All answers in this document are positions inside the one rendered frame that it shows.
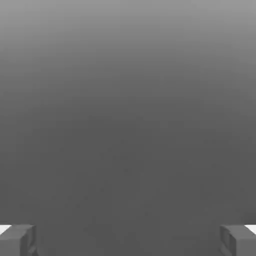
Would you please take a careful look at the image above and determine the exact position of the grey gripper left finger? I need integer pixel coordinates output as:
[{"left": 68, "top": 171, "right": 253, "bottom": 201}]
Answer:
[{"left": 0, "top": 224, "right": 39, "bottom": 256}]

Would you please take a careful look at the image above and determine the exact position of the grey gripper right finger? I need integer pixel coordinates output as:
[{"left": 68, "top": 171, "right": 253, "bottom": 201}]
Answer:
[{"left": 219, "top": 224, "right": 256, "bottom": 256}]

